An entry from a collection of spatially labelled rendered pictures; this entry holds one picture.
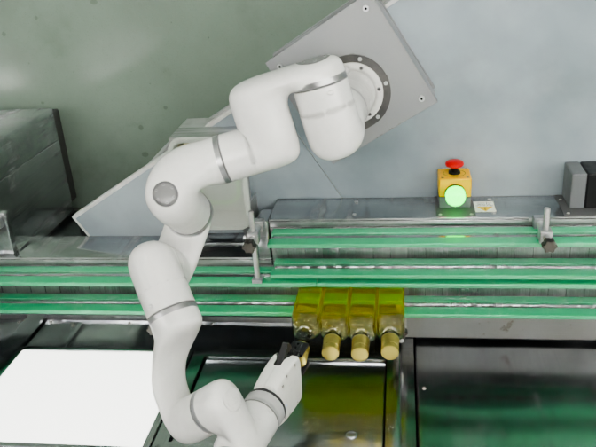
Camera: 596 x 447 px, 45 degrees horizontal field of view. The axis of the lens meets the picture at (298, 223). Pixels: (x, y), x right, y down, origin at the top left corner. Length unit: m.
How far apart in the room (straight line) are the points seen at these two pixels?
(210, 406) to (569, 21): 1.04
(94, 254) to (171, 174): 0.63
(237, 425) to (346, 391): 0.41
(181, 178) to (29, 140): 1.26
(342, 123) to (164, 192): 0.31
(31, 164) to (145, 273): 1.26
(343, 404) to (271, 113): 0.62
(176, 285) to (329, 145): 0.34
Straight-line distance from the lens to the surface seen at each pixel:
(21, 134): 2.37
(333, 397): 1.50
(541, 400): 1.58
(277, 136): 1.19
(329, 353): 1.40
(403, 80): 1.48
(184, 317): 1.18
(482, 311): 1.60
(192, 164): 1.20
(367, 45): 1.47
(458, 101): 1.62
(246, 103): 1.18
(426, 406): 1.53
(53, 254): 1.83
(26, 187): 2.38
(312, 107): 1.19
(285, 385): 1.27
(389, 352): 1.39
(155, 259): 1.20
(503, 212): 1.61
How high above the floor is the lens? 2.31
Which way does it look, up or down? 64 degrees down
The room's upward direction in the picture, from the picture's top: 163 degrees counter-clockwise
